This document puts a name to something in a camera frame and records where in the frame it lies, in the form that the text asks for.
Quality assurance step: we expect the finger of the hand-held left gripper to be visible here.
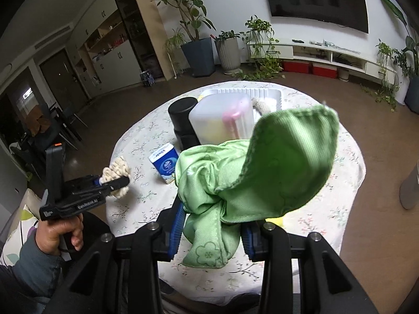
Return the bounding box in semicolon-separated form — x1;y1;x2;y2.
77;175;104;188
96;176;130;201

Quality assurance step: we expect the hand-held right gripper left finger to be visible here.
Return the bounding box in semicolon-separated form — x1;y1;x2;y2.
49;198;185;314

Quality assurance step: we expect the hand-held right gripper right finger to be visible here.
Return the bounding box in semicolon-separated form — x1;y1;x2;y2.
240;221;378;314

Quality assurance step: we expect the cream knitted scrunchie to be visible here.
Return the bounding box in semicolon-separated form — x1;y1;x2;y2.
100;157;131;200

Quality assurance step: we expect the blue tissue pack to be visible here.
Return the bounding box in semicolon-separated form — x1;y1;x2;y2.
148;143;180;184

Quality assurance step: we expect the green cloth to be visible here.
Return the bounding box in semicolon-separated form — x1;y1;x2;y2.
175;106;339;269

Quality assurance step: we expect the white plastic tray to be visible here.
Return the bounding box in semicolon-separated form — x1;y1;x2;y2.
198;88;283;118

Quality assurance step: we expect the person's left forearm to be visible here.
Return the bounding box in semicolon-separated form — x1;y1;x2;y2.
0;226;63;314

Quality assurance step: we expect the person's left hand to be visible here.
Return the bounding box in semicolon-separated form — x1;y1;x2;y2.
34;210;85;256

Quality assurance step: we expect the floral tablecloth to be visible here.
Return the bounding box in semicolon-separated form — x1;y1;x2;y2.
105;81;366;305

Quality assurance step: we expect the dark dining chair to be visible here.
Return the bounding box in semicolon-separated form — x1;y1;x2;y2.
54;101;88;141

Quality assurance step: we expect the white leaf-print cushion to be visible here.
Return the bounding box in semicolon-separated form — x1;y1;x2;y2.
0;188;45;267

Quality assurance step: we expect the black cylindrical container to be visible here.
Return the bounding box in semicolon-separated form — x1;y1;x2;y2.
168;97;201;149

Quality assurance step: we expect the dark brown door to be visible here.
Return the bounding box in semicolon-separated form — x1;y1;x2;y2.
39;51;89;102

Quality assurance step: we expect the frosted translucent plastic container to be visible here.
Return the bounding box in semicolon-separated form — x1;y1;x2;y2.
188;92;257;146

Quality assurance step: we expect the ceiling air vent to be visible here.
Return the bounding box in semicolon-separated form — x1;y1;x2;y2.
34;26;71;48

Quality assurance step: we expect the tall potted tree dark pot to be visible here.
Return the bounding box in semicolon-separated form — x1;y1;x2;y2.
154;0;217;77

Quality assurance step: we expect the potted grass plant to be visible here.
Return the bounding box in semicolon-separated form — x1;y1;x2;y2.
164;28;187;79

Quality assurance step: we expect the dark glass display cabinet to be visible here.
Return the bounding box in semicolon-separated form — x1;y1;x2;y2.
109;0;164;79

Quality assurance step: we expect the grey cylindrical trash can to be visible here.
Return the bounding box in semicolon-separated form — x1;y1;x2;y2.
399;162;419;210

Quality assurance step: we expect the plant in ribbed white pot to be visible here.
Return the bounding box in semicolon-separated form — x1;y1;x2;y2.
214;30;243;74

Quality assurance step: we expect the red storage box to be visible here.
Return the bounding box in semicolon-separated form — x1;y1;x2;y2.
312;63;338;79
283;60;311;74

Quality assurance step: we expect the white television cabinet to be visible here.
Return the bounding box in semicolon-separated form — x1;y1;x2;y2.
247;37;398;82

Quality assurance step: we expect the trailing pothos plant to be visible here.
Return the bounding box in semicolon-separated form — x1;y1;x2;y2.
240;15;285;81

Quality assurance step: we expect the clutter of small items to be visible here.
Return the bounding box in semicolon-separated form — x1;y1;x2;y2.
309;39;361;53

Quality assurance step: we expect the large-leaf plant in dark pot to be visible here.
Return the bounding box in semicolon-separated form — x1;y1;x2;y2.
378;0;419;115

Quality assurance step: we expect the plant in smooth white pot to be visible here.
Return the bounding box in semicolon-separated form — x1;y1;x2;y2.
393;49;414;105

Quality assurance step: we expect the trailing vine plant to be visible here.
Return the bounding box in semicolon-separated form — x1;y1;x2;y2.
360;39;401;112

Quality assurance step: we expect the white wall cabinet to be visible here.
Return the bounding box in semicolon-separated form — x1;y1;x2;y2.
74;7;138;100

